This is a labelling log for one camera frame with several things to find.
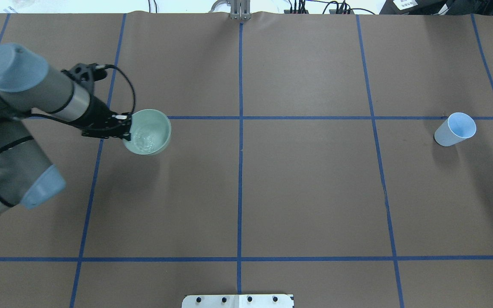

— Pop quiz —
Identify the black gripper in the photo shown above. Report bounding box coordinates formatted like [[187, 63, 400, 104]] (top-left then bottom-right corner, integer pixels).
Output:
[[80, 96, 132, 139]]

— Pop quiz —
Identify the light blue plastic cup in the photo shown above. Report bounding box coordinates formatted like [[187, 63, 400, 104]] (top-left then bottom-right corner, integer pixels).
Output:
[[433, 113, 477, 147]]

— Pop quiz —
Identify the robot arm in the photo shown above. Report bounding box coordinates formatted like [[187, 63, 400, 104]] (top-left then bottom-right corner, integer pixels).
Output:
[[0, 43, 132, 214]]

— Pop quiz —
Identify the brown paper table mat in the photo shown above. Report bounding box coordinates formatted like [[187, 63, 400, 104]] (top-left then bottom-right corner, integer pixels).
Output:
[[0, 12, 493, 308]]

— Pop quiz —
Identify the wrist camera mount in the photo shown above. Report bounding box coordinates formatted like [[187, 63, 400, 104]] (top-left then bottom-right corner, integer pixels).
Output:
[[60, 63, 107, 93]]

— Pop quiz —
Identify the aluminium frame post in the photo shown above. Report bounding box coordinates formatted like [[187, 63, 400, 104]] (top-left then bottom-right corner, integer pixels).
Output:
[[228, 0, 252, 21]]

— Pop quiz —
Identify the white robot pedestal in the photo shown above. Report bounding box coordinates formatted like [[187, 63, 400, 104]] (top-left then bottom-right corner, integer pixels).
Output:
[[181, 294, 295, 308]]

